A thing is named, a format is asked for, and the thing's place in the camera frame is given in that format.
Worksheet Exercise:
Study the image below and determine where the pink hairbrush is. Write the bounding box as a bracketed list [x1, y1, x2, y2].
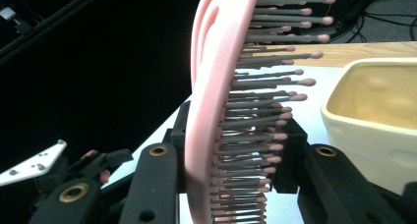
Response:
[183, 0, 338, 224]

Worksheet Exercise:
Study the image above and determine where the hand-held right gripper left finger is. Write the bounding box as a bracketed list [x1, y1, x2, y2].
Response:
[119, 100, 192, 224]

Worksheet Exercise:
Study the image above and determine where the black cable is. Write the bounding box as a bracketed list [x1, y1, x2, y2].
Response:
[328, 0, 417, 43]

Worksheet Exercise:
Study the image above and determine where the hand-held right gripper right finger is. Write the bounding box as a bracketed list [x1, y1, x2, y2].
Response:
[272, 117, 408, 224]

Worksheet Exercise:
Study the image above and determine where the cream square cup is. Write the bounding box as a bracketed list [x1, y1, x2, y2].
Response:
[320, 57, 417, 196]

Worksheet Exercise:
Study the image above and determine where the black tripod stand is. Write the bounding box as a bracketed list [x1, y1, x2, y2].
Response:
[0, 0, 110, 67]

